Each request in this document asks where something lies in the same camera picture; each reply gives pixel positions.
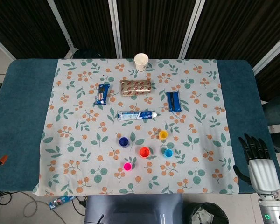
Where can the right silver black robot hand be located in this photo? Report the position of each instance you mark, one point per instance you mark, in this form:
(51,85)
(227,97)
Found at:
(264,172)

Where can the light blue plastic cup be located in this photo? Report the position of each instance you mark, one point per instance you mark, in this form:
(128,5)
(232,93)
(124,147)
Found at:
(168,153)

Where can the yellow plastic cup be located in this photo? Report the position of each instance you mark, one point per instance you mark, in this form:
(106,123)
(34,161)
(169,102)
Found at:
(163,135)

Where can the pink plastic cup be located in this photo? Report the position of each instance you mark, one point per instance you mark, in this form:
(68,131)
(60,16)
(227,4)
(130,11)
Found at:
(127,166)

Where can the dark blue plastic cup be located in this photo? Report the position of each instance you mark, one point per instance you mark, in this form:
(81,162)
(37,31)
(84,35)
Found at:
(123,142)

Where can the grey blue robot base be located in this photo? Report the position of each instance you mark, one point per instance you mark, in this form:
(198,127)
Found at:
(130,210)

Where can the black trash bin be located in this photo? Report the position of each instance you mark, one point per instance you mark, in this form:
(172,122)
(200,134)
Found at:
(214,210)

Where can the dark teal chair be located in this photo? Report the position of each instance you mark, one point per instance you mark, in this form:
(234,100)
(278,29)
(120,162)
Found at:
(277,109)

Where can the dark blue snack wrapper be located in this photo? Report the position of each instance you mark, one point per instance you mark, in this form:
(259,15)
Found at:
(173,101)

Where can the orange plastic cup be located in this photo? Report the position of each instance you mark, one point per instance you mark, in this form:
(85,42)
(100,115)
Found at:
(144,152)

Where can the blue white toothpaste tube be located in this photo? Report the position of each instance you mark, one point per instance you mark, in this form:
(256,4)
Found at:
(135,115)

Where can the gold foil snack package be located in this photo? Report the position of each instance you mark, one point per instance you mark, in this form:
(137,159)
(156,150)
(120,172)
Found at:
(135,87)

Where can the white paper cup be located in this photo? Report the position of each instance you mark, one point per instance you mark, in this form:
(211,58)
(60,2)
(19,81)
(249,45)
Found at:
(141,61)

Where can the blue cookie pack with picture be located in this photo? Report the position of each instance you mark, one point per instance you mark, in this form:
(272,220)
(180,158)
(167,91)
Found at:
(102,94)

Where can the floral leaf print tablecloth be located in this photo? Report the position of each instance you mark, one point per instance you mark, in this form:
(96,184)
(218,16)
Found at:
(84,130)

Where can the dark folding partition screen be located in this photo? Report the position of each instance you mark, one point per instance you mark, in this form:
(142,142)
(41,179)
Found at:
(154,23)

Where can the blue cookie pack on floor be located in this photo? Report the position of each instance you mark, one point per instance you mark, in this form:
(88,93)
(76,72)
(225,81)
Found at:
(60,201)

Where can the black bag behind table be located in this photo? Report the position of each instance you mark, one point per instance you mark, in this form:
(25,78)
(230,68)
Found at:
(87,54)

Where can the teal table cover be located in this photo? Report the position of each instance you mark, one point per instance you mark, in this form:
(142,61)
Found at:
(21,105)

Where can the black clamp with orange tips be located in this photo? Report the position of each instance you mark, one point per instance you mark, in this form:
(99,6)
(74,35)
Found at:
(3,159)

